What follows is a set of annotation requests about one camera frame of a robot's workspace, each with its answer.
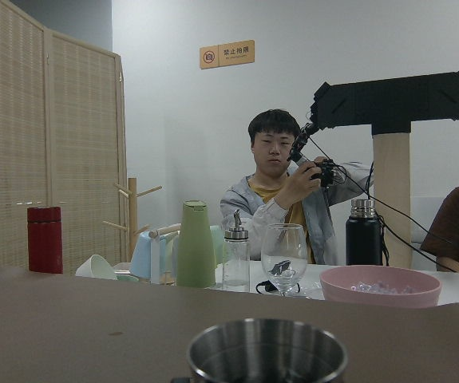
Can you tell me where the steel jigger measuring cup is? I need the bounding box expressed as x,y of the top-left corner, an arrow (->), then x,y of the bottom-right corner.
186,318 -> 348,382

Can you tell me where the green plastic cup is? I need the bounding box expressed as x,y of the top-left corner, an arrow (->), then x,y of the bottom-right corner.
176,200 -> 216,288

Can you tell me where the wooden cup rack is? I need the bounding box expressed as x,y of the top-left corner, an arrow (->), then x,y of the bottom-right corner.
101,177 -> 163,263

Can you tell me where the light blue plastic cup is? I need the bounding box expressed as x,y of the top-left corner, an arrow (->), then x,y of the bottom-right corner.
129,231 -> 152,279

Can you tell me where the clear drinking glass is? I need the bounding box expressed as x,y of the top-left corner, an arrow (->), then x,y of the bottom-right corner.
260,223 -> 307,296

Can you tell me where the glass oil dispenser bottle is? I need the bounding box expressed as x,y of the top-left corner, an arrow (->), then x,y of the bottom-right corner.
223,209 -> 250,292

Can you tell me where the orange no photo sign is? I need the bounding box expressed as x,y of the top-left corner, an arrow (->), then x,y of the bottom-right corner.
200,40 -> 255,69

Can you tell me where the black water bottle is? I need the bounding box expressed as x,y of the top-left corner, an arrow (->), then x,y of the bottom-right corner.
346,199 -> 382,266

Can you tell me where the green white bowl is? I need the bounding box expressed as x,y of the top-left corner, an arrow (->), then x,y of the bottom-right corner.
75,255 -> 117,280

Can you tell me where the black foam covered wooden stand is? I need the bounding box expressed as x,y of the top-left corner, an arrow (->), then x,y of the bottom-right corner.
305,70 -> 459,268

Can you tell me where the pink bowl with ice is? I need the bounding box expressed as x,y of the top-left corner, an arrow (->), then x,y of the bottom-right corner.
320,265 -> 441,308

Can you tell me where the red thermos bottle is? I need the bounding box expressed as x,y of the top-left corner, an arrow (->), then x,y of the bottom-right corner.
27,207 -> 63,274

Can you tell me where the bamboo folding screen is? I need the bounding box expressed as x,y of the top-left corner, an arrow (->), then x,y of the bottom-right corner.
0,1 -> 129,274

